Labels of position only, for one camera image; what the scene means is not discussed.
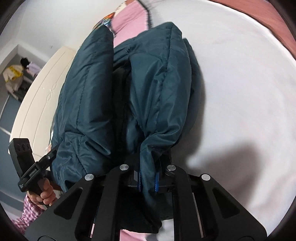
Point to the clothes pile in corner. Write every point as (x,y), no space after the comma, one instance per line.
(19,78)

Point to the striped patchwork bedspread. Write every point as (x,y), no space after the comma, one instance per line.
(244,136)

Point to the colourful patterned pillow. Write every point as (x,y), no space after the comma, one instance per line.
(105,21)

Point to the cream headboard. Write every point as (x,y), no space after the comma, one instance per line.
(35,115)

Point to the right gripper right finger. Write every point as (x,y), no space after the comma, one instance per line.
(204,210)

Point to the plaid pink left sleeve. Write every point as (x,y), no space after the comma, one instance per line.
(30,213)

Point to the teal quilted puffer jacket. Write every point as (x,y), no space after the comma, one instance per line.
(130,104)

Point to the person's left hand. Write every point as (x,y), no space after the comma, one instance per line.
(47,197)

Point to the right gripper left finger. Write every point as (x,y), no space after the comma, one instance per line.
(95,208)

